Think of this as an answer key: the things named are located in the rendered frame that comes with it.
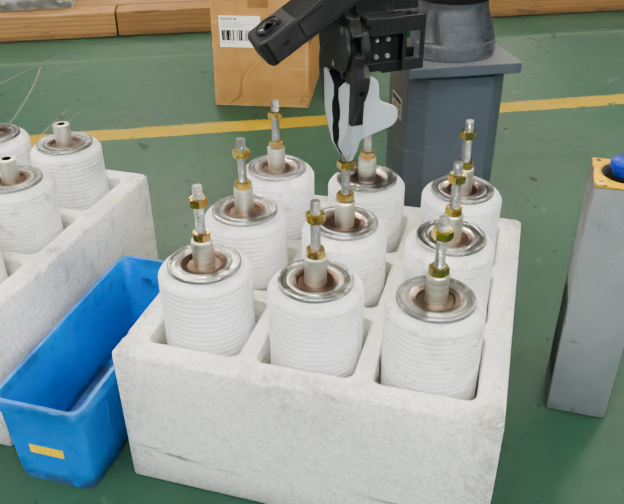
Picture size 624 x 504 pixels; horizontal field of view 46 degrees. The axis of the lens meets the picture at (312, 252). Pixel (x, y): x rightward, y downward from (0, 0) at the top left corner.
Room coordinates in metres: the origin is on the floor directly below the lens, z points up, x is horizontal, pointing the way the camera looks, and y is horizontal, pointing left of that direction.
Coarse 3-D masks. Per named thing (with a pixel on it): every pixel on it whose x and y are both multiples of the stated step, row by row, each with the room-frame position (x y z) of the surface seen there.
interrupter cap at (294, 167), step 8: (256, 160) 0.87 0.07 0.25; (264, 160) 0.87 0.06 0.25; (288, 160) 0.87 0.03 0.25; (296, 160) 0.87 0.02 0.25; (248, 168) 0.84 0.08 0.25; (256, 168) 0.85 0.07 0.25; (264, 168) 0.85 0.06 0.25; (288, 168) 0.85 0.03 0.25; (296, 168) 0.85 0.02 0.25; (304, 168) 0.84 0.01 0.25; (256, 176) 0.82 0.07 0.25; (264, 176) 0.82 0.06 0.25; (272, 176) 0.82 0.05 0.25; (280, 176) 0.82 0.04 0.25; (288, 176) 0.82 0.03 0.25; (296, 176) 0.83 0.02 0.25
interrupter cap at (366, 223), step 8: (328, 208) 0.74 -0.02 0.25; (360, 208) 0.74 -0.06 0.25; (328, 216) 0.72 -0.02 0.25; (360, 216) 0.72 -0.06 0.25; (368, 216) 0.72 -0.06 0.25; (328, 224) 0.70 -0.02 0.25; (360, 224) 0.70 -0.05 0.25; (368, 224) 0.70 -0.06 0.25; (376, 224) 0.70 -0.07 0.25; (328, 232) 0.68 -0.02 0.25; (336, 232) 0.68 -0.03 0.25; (344, 232) 0.68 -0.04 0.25; (352, 232) 0.68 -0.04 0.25; (360, 232) 0.68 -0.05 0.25; (368, 232) 0.68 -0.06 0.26; (336, 240) 0.67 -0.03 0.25; (344, 240) 0.67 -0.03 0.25; (352, 240) 0.67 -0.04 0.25
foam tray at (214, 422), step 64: (512, 256) 0.75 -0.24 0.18; (256, 320) 0.66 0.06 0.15; (512, 320) 0.62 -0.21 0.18; (128, 384) 0.57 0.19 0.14; (192, 384) 0.55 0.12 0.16; (256, 384) 0.53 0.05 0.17; (320, 384) 0.52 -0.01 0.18; (192, 448) 0.55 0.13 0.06; (256, 448) 0.53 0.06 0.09; (320, 448) 0.51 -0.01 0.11; (384, 448) 0.49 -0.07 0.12; (448, 448) 0.48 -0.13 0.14
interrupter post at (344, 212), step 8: (336, 200) 0.71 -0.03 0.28; (352, 200) 0.71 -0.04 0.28; (336, 208) 0.70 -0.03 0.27; (344, 208) 0.70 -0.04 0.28; (352, 208) 0.70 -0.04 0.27; (336, 216) 0.70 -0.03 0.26; (344, 216) 0.70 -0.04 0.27; (352, 216) 0.70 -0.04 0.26; (336, 224) 0.70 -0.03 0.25; (344, 224) 0.70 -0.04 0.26; (352, 224) 0.70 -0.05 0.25
